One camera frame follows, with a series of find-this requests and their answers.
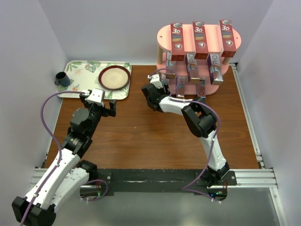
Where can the silver toothpaste box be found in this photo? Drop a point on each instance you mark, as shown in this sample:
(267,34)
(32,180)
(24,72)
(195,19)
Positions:
(170,66)
(214,67)
(180,87)
(192,69)
(201,89)

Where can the pink three-tier shelf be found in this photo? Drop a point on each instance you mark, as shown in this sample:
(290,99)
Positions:
(214,43)

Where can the red toothpaste box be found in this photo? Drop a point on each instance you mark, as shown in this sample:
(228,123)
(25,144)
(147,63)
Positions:
(199,34)
(177,42)
(228,40)

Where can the blue toothpaste box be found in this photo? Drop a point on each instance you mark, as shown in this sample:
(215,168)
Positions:
(164,77)

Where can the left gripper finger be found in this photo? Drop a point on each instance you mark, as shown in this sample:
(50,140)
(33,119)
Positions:
(112,109)
(83,100)

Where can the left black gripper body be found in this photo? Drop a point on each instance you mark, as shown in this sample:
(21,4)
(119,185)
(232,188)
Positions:
(96,112)

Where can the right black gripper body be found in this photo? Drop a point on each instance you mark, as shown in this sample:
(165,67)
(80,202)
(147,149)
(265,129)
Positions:
(162,92)

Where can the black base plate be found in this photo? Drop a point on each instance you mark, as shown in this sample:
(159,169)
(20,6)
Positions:
(165,181)

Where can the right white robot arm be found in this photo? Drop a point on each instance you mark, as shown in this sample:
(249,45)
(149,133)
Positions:
(202,121)

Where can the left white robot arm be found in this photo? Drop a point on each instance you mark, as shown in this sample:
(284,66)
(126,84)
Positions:
(67,172)

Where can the brown rimmed beige plate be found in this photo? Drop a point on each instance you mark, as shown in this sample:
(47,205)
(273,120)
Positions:
(114,77)

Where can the dark blue mug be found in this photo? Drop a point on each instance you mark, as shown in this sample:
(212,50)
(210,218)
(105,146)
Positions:
(62,79)

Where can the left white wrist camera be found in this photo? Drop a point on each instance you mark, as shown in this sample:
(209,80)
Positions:
(95,96)

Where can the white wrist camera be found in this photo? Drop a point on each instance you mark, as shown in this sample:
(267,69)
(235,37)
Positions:
(155,80)
(95,96)

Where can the floral serving tray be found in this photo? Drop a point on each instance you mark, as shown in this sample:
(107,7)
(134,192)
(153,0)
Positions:
(84,75)

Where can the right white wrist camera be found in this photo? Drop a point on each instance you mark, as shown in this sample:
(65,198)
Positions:
(155,80)

